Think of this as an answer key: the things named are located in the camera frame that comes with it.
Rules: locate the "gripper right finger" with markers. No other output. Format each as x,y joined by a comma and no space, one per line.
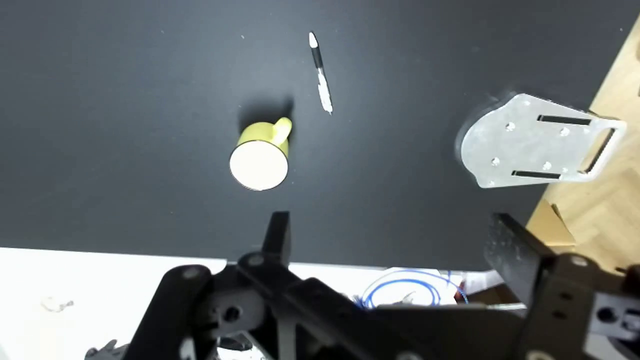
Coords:
565,295

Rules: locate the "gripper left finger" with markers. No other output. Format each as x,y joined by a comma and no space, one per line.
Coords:
200,305

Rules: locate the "yellow mug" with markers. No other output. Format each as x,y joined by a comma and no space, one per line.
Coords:
260,157

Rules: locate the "black and white pen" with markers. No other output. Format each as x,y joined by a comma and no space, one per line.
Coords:
320,75

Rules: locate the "brown cardboard box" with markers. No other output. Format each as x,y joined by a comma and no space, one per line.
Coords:
552,227

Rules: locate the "silver metal plate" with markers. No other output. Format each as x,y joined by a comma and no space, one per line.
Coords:
525,142

